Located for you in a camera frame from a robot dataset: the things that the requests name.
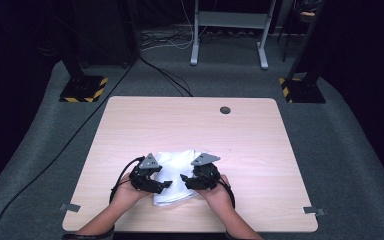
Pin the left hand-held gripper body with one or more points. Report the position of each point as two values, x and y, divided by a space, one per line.
143 178

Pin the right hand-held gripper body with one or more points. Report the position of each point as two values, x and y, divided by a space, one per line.
205 176

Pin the white button-up shirt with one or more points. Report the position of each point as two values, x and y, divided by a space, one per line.
175 166

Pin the person's left hand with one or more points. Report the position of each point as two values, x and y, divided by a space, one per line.
126 198

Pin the person's right hand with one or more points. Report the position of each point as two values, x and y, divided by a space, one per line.
218 200

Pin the grey tape strip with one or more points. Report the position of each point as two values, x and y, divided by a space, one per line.
313 210
70 207

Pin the black stand with striped base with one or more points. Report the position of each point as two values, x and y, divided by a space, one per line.
303 90
83 88

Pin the black cabinet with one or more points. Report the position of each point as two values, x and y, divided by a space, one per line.
106 30

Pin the dark metal rack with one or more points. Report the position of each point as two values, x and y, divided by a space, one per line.
305 13

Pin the white metal stand frame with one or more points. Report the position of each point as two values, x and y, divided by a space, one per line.
233 19

